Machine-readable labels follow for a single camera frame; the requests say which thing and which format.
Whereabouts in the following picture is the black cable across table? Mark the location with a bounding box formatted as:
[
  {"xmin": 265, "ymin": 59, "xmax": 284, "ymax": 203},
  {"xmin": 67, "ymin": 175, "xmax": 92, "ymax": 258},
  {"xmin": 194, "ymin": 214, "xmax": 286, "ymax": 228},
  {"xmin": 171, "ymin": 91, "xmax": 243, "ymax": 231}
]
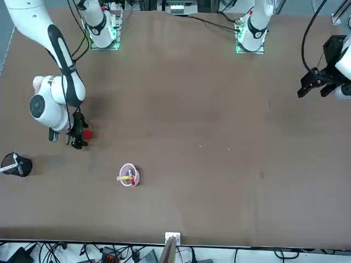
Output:
[{"xmin": 186, "ymin": 14, "xmax": 237, "ymax": 31}]

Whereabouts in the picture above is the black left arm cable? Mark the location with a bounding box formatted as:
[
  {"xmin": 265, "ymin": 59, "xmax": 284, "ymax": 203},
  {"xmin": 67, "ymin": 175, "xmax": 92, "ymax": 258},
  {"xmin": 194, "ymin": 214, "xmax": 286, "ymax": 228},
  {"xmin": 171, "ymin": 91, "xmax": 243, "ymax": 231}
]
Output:
[{"xmin": 301, "ymin": 0, "xmax": 329, "ymax": 72}]

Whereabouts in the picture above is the white marker with blue cap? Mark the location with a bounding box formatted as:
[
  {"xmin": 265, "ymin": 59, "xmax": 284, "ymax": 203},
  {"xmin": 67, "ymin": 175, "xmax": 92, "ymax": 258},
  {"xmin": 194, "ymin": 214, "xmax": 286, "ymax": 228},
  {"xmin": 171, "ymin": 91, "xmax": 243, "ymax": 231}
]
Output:
[{"xmin": 0, "ymin": 153, "xmax": 19, "ymax": 174}]

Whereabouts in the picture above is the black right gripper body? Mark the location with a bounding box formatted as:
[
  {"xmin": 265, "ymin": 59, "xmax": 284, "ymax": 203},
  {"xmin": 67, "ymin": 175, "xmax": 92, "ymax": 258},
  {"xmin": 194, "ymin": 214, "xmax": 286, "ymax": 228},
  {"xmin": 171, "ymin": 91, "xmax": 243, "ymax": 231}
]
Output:
[{"xmin": 70, "ymin": 112, "xmax": 86, "ymax": 150}]

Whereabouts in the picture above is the aluminium corner bracket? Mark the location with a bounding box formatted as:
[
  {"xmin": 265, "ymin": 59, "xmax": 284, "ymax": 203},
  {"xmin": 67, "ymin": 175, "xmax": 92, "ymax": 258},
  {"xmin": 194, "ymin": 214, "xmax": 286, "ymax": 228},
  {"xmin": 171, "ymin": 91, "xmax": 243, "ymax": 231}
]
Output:
[{"xmin": 331, "ymin": 0, "xmax": 343, "ymax": 25}]

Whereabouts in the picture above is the pink plush pig toy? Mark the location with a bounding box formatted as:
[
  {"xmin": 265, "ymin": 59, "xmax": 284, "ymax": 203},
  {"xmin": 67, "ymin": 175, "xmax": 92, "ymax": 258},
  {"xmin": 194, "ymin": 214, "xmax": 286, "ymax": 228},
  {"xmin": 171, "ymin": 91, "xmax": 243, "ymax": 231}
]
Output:
[{"xmin": 32, "ymin": 76, "xmax": 44, "ymax": 93}]

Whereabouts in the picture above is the black box adapter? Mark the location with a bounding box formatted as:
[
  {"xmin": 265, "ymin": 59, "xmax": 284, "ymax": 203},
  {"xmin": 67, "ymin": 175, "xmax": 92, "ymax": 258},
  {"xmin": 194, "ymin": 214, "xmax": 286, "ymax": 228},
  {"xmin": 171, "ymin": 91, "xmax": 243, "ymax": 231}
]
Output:
[{"xmin": 4, "ymin": 245, "xmax": 34, "ymax": 263}]

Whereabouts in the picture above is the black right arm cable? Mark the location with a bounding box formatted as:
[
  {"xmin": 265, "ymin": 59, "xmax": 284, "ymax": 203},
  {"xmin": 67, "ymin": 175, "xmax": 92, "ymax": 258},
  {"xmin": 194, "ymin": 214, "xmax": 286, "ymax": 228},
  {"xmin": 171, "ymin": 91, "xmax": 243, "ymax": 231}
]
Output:
[{"xmin": 61, "ymin": 0, "xmax": 93, "ymax": 133}]

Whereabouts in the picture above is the ribbed black power brick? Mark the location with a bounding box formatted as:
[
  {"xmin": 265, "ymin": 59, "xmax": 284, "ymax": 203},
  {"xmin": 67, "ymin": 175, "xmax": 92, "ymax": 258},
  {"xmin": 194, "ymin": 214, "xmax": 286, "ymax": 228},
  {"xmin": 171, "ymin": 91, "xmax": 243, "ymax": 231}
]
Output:
[{"xmin": 141, "ymin": 248, "xmax": 159, "ymax": 263}]

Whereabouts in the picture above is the aluminium camera post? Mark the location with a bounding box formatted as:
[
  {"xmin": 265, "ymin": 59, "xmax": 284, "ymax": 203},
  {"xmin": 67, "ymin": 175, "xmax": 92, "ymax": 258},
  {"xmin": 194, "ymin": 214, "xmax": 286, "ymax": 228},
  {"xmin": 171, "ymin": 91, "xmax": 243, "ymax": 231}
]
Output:
[{"xmin": 160, "ymin": 232, "xmax": 182, "ymax": 263}]

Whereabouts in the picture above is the clear pink plastic cup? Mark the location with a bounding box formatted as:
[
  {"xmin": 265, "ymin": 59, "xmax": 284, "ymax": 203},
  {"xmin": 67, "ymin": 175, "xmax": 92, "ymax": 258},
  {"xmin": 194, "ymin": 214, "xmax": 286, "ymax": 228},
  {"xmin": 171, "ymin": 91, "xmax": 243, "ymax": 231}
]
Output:
[{"xmin": 119, "ymin": 163, "xmax": 141, "ymax": 188}]

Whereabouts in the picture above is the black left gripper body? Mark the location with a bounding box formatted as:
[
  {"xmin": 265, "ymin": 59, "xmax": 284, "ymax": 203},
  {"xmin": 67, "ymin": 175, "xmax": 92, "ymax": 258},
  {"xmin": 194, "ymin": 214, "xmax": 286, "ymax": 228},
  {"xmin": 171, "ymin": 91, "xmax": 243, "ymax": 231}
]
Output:
[{"xmin": 322, "ymin": 35, "xmax": 347, "ymax": 71}]

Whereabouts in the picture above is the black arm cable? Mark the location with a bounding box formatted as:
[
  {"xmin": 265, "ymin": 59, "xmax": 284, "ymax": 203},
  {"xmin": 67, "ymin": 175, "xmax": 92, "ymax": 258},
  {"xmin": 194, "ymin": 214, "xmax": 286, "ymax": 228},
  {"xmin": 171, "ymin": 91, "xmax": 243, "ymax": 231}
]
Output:
[
  {"xmin": 301, "ymin": 0, "xmax": 329, "ymax": 72},
  {"xmin": 61, "ymin": 0, "xmax": 93, "ymax": 133}
]

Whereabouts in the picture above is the black pen cup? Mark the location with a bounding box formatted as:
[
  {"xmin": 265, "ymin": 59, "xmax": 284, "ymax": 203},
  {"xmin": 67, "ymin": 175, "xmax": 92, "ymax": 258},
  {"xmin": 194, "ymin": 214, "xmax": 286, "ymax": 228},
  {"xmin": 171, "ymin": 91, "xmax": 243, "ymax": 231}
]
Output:
[{"xmin": 1, "ymin": 152, "xmax": 33, "ymax": 178}]

